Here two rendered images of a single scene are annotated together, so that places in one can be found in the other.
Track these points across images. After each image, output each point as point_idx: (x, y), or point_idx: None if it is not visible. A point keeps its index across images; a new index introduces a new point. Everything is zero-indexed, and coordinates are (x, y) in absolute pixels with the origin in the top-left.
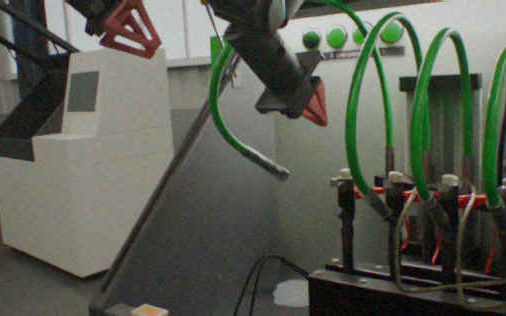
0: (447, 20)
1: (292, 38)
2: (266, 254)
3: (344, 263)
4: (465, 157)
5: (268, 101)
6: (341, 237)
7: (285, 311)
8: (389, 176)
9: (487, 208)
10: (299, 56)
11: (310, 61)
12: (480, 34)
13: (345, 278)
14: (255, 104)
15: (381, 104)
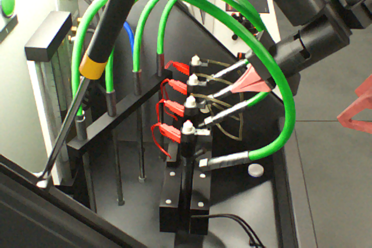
0: None
1: None
2: (233, 216)
3: (190, 185)
4: (140, 71)
5: (293, 83)
6: (189, 171)
7: None
8: (193, 103)
9: (156, 90)
10: (263, 42)
11: (271, 40)
12: None
13: (201, 186)
14: (293, 93)
15: (18, 90)
